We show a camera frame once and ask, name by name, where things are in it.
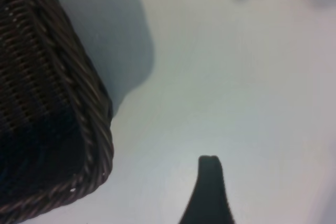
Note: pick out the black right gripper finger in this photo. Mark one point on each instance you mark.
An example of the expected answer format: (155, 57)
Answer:
(210, 197)

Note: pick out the dark brown wicker basket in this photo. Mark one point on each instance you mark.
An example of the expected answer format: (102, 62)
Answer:
(39, 98)

